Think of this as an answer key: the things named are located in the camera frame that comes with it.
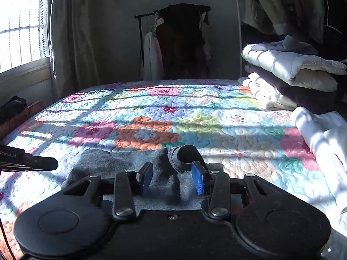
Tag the folded dark purple garment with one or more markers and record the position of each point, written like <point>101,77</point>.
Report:
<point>314,100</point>

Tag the floral quilted bedspread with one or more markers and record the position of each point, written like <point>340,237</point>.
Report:
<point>220,118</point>

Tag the black garment on bench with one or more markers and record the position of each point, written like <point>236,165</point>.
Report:
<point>11,108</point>

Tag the folded white garment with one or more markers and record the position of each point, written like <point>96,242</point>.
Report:
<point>266,94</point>

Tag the white standing pole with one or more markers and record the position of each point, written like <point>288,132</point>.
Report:
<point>240,37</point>

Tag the folded lavender garment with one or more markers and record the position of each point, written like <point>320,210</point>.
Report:
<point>288,44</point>

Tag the reddish brown wooden bench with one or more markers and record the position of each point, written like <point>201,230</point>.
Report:
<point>19,119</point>

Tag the dark clothes on rack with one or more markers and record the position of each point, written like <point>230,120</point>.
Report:
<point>181,41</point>

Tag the window with metal grille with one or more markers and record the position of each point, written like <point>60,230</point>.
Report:
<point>24,34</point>

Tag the beige window curtain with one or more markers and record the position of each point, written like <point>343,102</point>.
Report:
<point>74,42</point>

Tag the white garment on rack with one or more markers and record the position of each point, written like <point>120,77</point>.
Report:
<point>153,69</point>

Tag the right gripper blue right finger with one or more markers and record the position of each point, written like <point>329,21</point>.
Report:
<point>202,179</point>

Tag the crumpled white clothing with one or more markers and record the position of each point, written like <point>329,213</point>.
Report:
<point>311,128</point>

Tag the hanging cream jacket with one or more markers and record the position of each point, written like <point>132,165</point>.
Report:
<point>316,21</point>

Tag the black clothes rack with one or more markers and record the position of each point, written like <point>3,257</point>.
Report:
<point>148,23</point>

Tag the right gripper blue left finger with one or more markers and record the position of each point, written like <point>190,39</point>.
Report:
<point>144,178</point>

